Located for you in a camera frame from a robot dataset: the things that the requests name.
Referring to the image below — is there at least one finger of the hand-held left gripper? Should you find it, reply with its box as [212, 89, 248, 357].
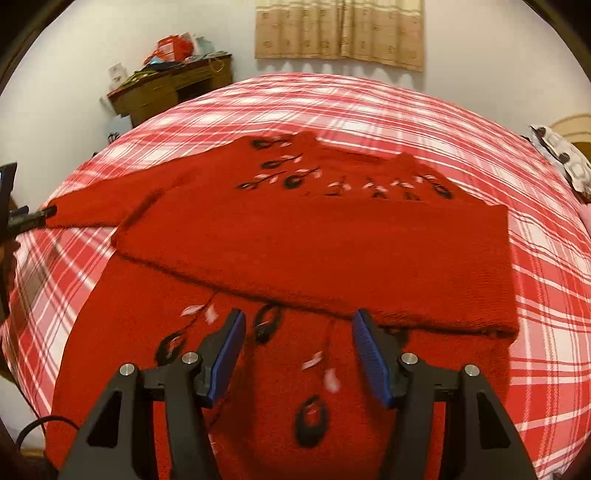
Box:
[7, 204, 58, 232]

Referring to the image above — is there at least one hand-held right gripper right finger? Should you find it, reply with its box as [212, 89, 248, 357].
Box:
[351, 308, 539, 480]

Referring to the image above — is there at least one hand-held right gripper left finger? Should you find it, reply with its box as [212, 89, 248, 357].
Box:
[58, 308, 247, 480]

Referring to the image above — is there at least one red knit sweater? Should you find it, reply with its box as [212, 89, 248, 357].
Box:
[45, 130, 520, 480]

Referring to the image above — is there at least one wooden desk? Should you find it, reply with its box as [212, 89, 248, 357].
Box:
[107, 53, 234, 129]

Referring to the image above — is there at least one red bag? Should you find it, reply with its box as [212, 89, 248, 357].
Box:
[143, 34, 199, 65]

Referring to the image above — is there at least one red white plaid blanket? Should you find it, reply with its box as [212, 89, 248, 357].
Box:
[0, 71, 591, 480]

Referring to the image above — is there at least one dark patterned pillow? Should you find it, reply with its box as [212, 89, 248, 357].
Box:
[529, 124, 591, 204]

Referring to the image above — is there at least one cream round headboard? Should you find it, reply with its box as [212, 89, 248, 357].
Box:
[551, 113, 591, 153]

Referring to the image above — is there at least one beige patterned window curtain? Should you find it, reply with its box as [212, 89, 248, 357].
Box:
[255, 0, 424, 72]

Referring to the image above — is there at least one black cable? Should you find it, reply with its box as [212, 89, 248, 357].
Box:
[16, 415, 81, 450]

